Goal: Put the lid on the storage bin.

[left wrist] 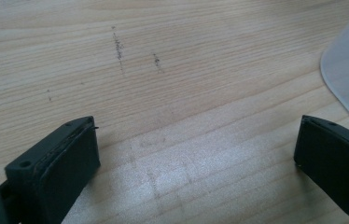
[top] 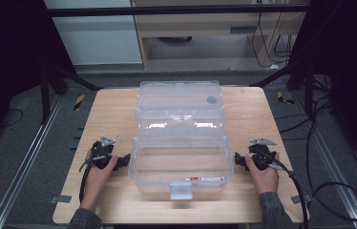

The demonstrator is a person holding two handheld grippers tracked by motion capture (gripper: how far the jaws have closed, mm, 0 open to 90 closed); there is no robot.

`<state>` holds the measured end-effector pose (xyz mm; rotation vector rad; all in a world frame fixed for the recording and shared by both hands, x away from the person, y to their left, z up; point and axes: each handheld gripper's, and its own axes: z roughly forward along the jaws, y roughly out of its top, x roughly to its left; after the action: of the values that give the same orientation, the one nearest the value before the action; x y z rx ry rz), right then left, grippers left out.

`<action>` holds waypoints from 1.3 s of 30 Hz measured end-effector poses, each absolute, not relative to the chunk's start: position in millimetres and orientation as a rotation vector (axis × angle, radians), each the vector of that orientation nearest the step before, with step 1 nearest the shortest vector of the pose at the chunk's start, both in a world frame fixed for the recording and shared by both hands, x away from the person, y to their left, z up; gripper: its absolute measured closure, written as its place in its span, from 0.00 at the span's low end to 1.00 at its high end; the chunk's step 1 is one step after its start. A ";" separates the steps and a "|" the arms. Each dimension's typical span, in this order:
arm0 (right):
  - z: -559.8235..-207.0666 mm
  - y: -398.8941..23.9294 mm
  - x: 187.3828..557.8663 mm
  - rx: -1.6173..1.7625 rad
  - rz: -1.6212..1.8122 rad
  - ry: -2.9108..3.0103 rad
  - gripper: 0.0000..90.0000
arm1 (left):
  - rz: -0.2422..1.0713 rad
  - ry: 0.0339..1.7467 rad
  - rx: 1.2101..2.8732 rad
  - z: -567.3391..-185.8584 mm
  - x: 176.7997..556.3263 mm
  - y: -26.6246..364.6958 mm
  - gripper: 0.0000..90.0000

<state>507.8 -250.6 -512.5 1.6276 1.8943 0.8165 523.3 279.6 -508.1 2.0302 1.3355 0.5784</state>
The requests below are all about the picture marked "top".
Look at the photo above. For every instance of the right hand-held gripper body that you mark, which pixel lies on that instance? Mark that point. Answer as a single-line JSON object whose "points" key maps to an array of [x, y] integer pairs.
{"points": [[261, 155]]}

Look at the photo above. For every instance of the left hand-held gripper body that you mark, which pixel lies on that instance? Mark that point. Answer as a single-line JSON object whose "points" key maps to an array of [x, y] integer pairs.
{"points": [[101, 152]]}

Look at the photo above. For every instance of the clear plastic storage box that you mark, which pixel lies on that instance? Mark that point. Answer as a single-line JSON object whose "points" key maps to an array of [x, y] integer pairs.
{"points": [[179, 159]]}

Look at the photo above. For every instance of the person's right hand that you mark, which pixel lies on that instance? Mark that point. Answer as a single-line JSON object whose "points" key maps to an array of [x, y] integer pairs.
{"points": [[264, 179]]}

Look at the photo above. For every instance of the person's left hand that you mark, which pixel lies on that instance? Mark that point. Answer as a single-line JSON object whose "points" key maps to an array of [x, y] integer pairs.
{"points": [[98, 178]]}

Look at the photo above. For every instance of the grey tape piece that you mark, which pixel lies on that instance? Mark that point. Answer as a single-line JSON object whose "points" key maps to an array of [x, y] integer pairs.
{"points": [[301, 198], [60, 199]]}

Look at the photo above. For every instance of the yellow black striped tape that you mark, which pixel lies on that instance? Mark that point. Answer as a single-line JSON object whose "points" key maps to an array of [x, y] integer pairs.
{"points": [[283, 98]]}

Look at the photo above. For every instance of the grey round disc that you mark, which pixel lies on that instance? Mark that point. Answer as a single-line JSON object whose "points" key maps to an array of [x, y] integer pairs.
{"points": [[212, 99]]}

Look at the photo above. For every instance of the black metal stand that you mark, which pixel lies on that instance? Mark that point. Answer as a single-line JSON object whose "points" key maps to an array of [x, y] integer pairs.
{"points": [[44, 95], [308, 92]]}

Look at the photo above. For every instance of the white cabinet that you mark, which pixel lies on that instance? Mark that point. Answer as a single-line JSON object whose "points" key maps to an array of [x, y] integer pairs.
{"points": [[97, 38]]}

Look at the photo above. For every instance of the black curtain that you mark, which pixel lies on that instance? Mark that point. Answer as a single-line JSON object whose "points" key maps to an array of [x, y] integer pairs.
{"points": [[348, 79], [8, 63]]}

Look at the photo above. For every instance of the dark object under desk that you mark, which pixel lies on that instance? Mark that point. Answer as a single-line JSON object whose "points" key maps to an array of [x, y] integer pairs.
{"points": [[175, 40]]}

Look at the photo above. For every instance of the light wooden desk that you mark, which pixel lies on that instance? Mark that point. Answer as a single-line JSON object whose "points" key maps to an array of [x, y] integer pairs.
{"points": [[199, 24]]}

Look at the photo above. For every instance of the black horizontal bar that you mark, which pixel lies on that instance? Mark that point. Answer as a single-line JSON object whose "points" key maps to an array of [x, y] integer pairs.
{"points": [[167, 11]]}

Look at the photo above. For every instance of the aluminium floor rail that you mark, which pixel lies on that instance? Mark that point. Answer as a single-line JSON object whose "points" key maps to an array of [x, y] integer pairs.
{"points": [[339, 187], [20, 171]]}

